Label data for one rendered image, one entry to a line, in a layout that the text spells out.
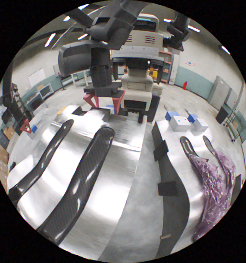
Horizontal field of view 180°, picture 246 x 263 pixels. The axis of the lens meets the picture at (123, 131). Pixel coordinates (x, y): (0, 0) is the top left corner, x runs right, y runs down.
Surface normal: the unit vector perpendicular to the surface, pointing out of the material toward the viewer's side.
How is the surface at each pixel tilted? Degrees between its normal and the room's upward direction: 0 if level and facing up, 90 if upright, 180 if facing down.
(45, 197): 25
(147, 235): 0
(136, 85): 98
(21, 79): 90
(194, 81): 90
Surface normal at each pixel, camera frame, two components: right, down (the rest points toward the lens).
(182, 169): -0.01, -0.92
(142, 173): -0.02, -0.64
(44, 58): 0.86, 0.38
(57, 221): 0.19, -0.89
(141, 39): -0.18, 0.84
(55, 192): 0.07, -0.81
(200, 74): -0.51, 0.67
